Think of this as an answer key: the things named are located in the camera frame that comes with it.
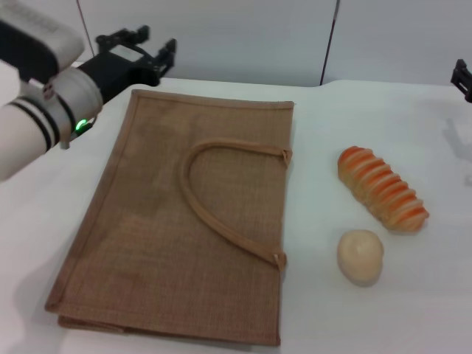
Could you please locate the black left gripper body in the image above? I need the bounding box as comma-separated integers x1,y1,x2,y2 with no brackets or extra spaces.
78,45,161,105

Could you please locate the orange striped bread loaf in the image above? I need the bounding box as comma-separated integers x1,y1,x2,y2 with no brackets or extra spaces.
337,145,431,233

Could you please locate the pale round egg yolk pastry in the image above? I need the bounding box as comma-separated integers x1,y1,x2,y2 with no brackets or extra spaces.
336,229,385,288

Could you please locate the brown jute handbag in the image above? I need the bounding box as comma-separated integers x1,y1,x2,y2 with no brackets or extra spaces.
44,88,296,341

